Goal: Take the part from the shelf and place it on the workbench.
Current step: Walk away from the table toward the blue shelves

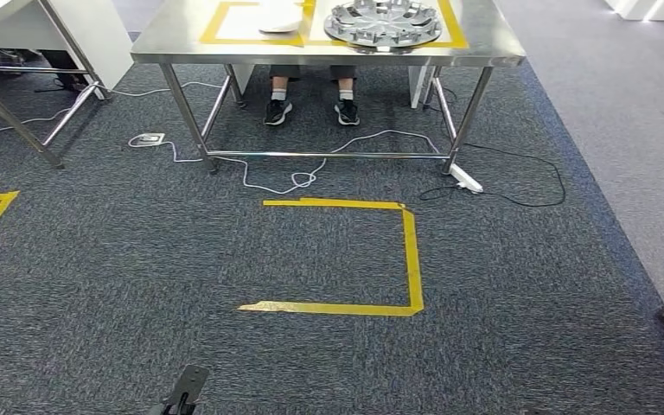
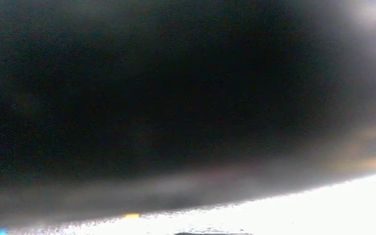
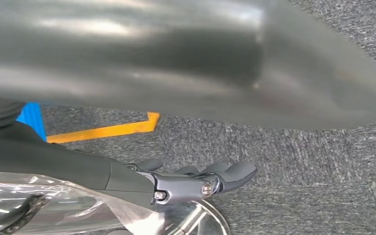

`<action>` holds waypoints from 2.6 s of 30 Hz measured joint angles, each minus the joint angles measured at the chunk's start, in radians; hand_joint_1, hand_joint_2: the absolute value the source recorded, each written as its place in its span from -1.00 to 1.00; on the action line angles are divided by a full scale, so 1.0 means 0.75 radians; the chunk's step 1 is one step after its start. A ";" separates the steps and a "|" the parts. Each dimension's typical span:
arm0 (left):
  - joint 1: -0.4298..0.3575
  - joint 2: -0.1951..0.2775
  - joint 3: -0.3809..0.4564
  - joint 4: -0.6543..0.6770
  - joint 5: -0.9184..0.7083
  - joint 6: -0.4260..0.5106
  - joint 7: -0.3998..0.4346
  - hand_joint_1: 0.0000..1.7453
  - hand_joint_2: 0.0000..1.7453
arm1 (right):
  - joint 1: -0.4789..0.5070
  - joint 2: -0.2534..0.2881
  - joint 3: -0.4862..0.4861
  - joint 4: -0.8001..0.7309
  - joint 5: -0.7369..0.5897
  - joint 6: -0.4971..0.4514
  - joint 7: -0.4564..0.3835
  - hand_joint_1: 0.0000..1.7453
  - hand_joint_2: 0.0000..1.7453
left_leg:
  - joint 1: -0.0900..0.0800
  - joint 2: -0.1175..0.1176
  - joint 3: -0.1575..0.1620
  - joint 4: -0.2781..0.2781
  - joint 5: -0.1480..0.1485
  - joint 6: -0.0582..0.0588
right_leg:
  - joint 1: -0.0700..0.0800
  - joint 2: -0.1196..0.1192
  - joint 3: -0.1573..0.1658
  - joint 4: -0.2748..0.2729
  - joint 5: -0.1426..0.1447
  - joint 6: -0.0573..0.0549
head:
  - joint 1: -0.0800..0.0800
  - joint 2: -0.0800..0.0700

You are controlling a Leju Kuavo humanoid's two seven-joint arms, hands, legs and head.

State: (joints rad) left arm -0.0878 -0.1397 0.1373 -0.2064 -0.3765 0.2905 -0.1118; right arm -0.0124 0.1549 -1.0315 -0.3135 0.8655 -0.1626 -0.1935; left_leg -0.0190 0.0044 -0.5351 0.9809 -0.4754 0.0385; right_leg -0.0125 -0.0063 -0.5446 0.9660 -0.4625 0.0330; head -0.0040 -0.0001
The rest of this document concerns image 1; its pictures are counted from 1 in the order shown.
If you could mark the grey plastic wheel hubcap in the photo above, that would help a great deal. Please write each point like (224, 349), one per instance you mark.
(383, 26)

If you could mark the white plastic shell part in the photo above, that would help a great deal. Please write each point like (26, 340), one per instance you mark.
(280, 23)

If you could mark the yellow workbench tape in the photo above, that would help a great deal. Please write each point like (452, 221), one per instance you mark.
(455, 23)

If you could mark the stainless steel workbench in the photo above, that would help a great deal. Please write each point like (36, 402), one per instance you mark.
(177, 34)

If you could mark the white power strip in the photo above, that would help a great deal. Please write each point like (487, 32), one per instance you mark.
(467, 180)

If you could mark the white floor outlet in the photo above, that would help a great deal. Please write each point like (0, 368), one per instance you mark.
(150, 139)

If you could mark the white side table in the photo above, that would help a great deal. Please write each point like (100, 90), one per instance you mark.
(103, 34)

